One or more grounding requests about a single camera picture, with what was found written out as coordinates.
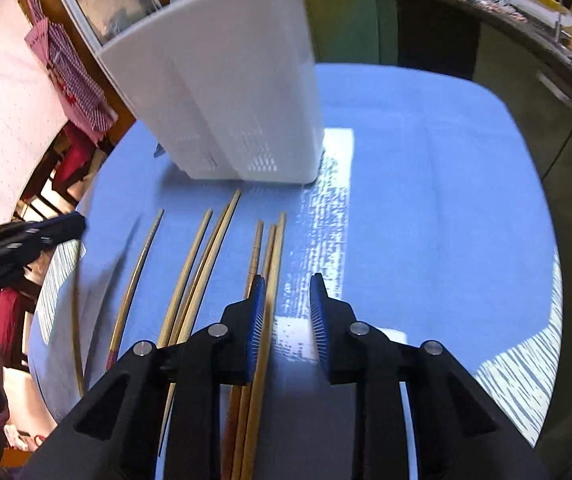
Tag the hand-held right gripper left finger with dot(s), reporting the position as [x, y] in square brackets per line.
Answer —
[258, 325]

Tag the red checked apron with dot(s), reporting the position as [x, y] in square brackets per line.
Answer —
[65, 70]

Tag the blue tablecloth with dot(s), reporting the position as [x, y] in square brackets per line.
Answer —
[441, 210]

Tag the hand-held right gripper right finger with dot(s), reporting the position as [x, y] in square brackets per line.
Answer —
[318, 320]

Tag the frosted glass sliding door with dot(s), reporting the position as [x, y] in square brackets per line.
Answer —
[110, 0]

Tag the small chrome faucet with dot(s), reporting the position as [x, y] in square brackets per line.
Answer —
[559, 22]

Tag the light bamboo chopstick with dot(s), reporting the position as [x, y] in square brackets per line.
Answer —
[198, 275]
[183, 280]
[270, 255]
[209, 270]
[277, 270]
[78, 355]

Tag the dark wooden chair red cushion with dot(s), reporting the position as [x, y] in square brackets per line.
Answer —
[8, 310]
[78, 157]

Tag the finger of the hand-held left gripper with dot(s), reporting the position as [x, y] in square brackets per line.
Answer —
[40, 232]
[0, 272]

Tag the black appliance panel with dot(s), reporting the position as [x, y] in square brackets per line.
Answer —
[436, 35]

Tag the white plastic utensil holder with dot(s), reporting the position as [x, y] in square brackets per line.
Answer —
[215, 85]

